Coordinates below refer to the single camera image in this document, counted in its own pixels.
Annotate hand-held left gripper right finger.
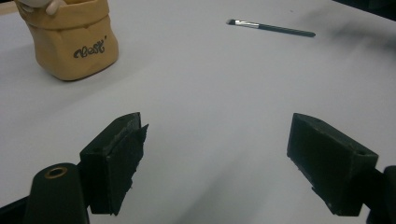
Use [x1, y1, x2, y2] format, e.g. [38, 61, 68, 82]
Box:
[286, 112, 380, 217]

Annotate black makeup brush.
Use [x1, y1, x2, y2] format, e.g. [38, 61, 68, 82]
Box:
[226, 19, 317, 38]

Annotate yellow bear pen holder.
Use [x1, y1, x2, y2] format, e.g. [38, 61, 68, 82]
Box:
[13, 0, 120, 82]

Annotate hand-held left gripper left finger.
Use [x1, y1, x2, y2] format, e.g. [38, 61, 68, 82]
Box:
[79, 112, 149, 217]

